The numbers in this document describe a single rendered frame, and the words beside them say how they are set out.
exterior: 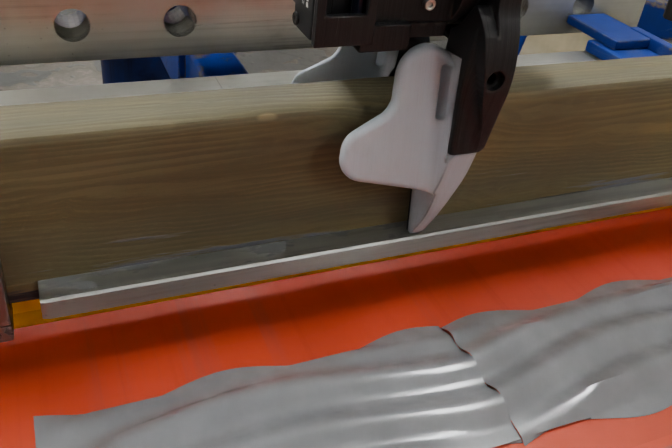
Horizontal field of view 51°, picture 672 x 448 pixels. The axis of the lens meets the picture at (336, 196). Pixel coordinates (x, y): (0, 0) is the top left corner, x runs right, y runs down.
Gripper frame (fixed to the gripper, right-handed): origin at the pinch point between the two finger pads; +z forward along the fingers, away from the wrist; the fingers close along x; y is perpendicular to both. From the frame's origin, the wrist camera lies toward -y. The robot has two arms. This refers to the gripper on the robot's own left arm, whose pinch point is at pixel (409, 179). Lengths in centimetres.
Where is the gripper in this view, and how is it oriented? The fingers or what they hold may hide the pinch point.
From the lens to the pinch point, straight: 34.9
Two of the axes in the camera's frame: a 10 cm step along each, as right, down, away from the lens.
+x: 3.8, 5.4, -7.5
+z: -1.0, 8.3, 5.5
